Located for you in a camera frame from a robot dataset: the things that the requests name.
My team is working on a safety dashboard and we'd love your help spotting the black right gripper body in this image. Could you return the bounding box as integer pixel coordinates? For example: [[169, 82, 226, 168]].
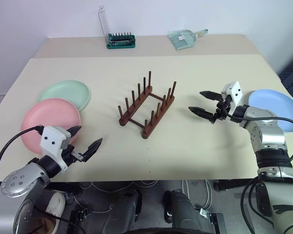
[[209, 94, 235, 124]]

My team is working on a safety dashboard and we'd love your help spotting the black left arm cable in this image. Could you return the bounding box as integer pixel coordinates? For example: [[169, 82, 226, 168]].
[[0, 124, 45, 208]]

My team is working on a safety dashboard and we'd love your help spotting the brown wooden dish rack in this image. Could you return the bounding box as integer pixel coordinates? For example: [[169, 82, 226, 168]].
[[118, 70, 178, 140]]

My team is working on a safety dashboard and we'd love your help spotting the black table frame bar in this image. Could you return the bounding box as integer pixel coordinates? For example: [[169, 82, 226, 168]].
[[213, 179, 258, 194]]

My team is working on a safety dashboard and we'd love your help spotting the packaged green dustpan set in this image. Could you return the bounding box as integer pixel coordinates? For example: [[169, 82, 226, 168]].
[[167, 28, 209, 51]]

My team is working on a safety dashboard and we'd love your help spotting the dark rounded shell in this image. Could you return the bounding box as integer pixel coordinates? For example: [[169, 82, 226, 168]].
[[104, 190, 144, 234], [163, 190, 204, 234]]

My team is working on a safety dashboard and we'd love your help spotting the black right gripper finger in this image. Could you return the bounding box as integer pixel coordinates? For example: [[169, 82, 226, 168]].
[[188, 106, 214, 121], [199, 90, 223, 102]]

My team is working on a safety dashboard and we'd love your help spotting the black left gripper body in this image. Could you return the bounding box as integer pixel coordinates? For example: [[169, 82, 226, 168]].
[[62, 145, 86, 165]]

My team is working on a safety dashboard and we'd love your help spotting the white cable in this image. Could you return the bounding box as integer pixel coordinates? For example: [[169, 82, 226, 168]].
[[181, 179, 212, 211]]

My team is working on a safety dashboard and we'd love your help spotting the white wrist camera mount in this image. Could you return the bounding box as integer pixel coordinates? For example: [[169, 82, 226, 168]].
[[221, 81, 245, 115], [40, 126, 73, 169]]

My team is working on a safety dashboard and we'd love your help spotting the blue plate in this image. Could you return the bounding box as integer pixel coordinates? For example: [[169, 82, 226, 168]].
[[248, 89, 293, 134]]

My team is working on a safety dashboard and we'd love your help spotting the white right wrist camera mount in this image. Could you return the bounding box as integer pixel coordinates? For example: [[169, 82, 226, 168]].
[[221, 81, 245, 115]]

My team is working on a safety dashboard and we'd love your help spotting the red plate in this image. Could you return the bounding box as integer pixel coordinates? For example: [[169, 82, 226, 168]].
[[20, 98, 83, 155]]

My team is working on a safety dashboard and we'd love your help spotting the black metal bracket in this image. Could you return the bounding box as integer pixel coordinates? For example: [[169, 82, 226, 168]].
[[199, 208, 226, 234]]

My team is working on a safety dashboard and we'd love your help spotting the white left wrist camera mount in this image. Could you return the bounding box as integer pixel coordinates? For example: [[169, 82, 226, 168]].
[[40, 126, 73, 169]]

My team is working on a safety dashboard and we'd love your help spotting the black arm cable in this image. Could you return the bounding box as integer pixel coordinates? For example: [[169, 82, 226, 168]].
[[0, 124, 45, 208], [223, 104, 293, 162]]

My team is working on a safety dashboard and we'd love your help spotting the green plate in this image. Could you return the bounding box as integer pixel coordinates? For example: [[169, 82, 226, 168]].
[[37, 79, 91, 113]]

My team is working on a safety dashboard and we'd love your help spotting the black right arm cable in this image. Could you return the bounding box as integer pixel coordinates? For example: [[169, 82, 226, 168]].
[[223, 104, 293, 162]]

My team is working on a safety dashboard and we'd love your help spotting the white sneaker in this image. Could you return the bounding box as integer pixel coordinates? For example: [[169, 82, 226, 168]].
[[44, 191, 66, 218]]

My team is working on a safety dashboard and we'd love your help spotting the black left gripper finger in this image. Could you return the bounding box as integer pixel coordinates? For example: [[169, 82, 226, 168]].
[[67, 125, 83, 142], [82, 137, 104, 163]]

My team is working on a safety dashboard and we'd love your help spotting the green screwdriver bit set case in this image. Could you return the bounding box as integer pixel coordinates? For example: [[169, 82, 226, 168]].
[[98, 5, 137, 50]]

